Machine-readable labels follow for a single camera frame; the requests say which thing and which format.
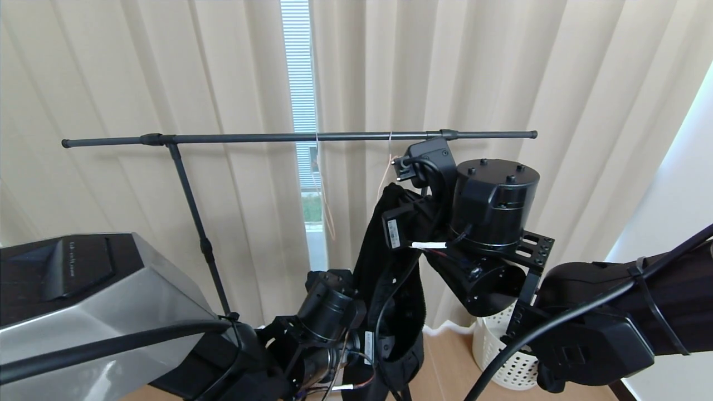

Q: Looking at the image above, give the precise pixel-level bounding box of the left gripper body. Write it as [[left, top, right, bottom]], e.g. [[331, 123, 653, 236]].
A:
[[345, 327, 393, 388]]

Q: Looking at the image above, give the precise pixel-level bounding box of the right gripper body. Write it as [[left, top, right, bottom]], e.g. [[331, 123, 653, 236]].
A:
[[382, 190, 456, 252]]

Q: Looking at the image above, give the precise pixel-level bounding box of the pink clothes hanger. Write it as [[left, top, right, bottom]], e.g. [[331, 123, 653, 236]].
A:
[[314, 133, 336, 241], [378, 133, 397, 201]]

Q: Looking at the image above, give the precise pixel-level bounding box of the black garment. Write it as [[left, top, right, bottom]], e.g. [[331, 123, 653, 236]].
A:
[[341, 183, 427, 401]]

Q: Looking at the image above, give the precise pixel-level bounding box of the white laundry basket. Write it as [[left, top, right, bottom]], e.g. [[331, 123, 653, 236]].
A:
[[472, 301, 540, 390]]

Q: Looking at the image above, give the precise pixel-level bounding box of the black clothes rack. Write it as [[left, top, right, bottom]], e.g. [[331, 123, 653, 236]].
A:
[[61, 129, 538, 321]]

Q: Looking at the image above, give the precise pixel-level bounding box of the window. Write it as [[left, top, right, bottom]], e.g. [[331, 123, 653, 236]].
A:
[[280, 0, 329, 272]]

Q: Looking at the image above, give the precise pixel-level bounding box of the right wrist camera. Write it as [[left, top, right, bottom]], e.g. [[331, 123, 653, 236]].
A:
[[393, 138, 458, 190]]

